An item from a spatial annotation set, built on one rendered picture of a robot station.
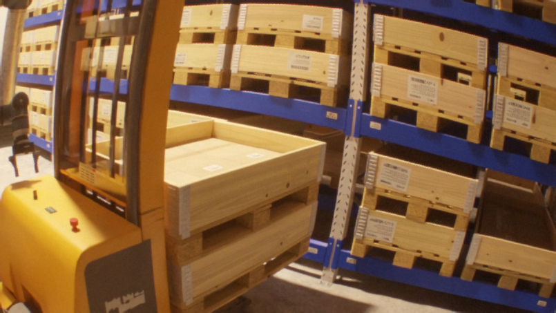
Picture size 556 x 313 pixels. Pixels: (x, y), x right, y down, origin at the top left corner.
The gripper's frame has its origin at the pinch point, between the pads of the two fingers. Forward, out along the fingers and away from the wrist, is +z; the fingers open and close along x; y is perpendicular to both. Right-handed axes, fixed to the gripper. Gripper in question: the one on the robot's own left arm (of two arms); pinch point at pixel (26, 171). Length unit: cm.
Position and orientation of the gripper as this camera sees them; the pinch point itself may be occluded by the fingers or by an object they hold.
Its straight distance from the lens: 202.4
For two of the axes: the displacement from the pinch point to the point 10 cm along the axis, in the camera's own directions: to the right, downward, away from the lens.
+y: 8.3, -2.0, -5.2
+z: 2.4, 9.7, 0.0
